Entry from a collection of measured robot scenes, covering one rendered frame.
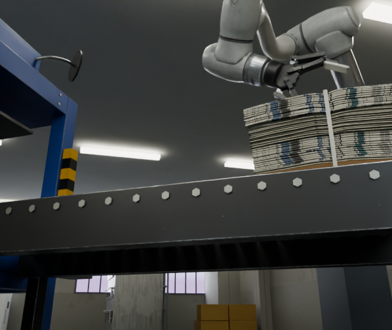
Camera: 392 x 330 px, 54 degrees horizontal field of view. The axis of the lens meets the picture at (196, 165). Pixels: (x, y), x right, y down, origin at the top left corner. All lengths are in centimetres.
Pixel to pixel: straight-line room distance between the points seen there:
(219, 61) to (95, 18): 257
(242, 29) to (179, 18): 243
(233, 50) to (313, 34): 54
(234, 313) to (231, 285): 204
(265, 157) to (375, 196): 29
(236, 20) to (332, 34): 57
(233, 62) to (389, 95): 45
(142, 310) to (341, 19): 701
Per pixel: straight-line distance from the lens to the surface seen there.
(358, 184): 73
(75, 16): 370
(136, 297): 796
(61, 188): 183
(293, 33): 168
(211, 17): 357
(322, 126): 93
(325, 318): 180
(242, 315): 843
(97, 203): 86
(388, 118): 94
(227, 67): 118
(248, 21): 117
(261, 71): 115
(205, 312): 824
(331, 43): 164
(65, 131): 194
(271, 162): 90
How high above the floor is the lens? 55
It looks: 21 degrees up
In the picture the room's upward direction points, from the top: straight up
